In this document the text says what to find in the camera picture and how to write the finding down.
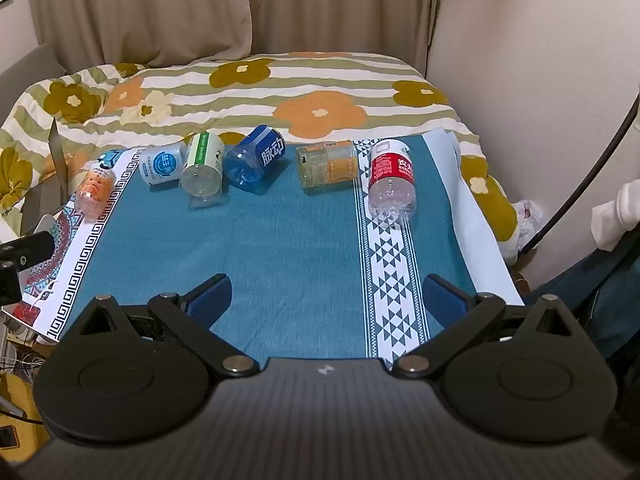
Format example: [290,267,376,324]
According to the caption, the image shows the clear cup with red label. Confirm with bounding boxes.
[367,138,418,226]

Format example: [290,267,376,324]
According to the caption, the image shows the person's blue jeans leg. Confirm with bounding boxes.
[530,240,640,361]

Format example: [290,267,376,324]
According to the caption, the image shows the white plastic bag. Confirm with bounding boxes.
[510,199,546,251]

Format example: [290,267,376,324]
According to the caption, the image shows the beige curtain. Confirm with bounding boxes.
[240,0,441,76]
[25,0,253,68]

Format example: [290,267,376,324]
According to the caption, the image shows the yellow box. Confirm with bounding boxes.
[0,372,46,426]

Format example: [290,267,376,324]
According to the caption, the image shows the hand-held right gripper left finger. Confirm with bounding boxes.
[82,274,258,381]

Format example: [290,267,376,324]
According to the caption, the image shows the grey laptop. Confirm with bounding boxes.
[20,119,71,241]

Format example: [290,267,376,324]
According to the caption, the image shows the grey sofa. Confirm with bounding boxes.
[0,42,68,116]

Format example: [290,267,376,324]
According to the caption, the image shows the clear cup with orange label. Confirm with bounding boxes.
[296,141,360,190]

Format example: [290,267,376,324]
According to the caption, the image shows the clear cup with green label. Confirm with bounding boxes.
[180,131,231,209]

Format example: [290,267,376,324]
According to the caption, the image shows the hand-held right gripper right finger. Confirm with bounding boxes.
[390,274,576,378]

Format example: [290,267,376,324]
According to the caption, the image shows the blue label bottle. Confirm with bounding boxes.
[222,125,287,192]

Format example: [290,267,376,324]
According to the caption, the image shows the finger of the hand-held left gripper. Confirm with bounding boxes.
[0,231,56,273]
[0,270,22,307]

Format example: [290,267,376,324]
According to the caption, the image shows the white cup with blue label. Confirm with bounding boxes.
[139,142,188,187]

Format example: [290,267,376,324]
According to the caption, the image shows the tangle of white cables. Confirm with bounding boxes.
[0,342,51,376]

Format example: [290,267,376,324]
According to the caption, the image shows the floral striped blanket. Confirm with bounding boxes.
[0,51,518,261]

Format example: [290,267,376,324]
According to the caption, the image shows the black curved tube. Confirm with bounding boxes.
[517,92,640,253]

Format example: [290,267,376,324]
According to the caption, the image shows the small orange label bottle cup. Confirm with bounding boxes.
[75,160,118,221]

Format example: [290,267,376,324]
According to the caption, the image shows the blue patterned tablecloth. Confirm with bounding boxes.
[0,130,525,361]

